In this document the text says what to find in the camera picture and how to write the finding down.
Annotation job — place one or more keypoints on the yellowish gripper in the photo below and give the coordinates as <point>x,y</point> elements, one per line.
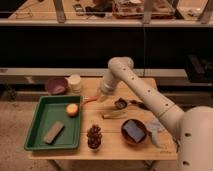
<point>102,97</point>

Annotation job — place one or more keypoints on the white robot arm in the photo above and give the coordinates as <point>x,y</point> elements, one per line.
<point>192,128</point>

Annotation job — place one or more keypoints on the white cup stack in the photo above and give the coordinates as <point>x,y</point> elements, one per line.
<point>75,82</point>

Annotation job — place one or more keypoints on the purple bowl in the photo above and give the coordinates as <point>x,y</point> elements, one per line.
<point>56,86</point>

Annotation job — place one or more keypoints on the brown wooden bowl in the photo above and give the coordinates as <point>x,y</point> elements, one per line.
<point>140,125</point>

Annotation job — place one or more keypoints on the grey crumpled cloth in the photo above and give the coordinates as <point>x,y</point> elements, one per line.
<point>154,127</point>

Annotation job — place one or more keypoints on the orange pepper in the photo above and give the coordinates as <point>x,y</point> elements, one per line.
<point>89,99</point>

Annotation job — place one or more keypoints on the blue sponge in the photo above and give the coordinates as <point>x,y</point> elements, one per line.
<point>131,130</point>

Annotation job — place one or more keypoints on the pine cone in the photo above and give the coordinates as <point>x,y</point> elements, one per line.
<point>94,136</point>

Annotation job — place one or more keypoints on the green plastic tray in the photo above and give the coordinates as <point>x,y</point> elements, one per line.
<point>53,122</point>

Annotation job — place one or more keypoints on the peach apple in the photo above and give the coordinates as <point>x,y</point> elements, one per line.
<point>72,110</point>

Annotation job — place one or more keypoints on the wooden table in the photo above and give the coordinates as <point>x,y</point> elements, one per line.
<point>113,147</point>

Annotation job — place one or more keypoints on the grey sponge block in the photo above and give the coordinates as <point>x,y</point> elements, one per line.
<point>53,132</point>

